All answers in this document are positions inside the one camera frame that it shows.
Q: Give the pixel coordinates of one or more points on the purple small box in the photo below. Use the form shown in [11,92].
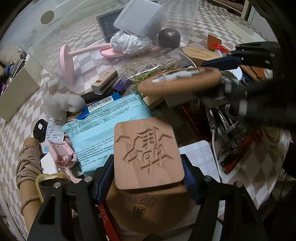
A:
[121,87]

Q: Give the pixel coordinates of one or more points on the wooden and white small box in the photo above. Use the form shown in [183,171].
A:
[105,82]

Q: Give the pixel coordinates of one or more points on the clear plastic box green label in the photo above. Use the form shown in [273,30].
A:
[141,16]

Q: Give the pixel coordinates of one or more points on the white paper label sheets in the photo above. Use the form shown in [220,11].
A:
[54,131]

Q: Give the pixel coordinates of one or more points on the round wooden tray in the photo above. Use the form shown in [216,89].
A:
[180,81]

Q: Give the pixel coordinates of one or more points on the white fluffy bag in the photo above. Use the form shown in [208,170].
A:
[62,104]

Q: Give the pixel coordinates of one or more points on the beige cardboard box of clutter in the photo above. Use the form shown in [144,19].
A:
[16,92]

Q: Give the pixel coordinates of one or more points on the ball of white yarn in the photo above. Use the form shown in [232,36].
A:
[130,44]

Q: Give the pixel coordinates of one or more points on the pink plastic hand tool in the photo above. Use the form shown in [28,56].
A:
[62,157]

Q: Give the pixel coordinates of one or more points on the brown kraft paper bag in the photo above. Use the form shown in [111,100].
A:
[150,208]

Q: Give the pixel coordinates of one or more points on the pink rabbit-ear stand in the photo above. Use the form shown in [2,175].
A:
[67,62]

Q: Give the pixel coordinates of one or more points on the black flat box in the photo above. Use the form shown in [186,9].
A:
[97,97]

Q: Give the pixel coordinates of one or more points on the white flat box lid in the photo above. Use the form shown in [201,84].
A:
[240,29]

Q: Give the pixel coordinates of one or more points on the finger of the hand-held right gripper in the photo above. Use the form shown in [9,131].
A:
[222,63]
[259,99]

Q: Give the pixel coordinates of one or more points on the black product box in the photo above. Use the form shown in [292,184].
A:
[108,23]

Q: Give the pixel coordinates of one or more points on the round black lid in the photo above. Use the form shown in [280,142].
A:
[39,129]

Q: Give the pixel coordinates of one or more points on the clear plastic storage container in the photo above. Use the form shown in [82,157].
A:
[69,34]

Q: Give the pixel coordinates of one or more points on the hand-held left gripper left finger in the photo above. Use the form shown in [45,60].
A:
[104,183]

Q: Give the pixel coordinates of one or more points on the round wooden lid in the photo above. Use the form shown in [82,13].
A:
[201,55]

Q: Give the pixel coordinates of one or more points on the blue labelled flat pack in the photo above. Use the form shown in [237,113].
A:
[98,107]

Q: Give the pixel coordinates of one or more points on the bunch of metal keys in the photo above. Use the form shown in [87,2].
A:
[227,129]

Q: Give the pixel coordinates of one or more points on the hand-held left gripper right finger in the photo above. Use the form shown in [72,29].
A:
[192,183]

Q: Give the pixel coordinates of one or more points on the white grid-lined card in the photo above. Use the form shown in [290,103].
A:
[201,160]

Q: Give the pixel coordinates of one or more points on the carved square wooden coaster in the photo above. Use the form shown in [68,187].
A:
[148,153]

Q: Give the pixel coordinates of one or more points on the gold and black flat case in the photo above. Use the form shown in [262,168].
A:
[52,178]

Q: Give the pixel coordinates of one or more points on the red snack packet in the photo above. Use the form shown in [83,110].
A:
[222,48]

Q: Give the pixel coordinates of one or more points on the teal wet wipes pack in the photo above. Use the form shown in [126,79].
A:
[104,129]

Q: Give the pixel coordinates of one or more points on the red book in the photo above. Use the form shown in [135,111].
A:
[108,222]

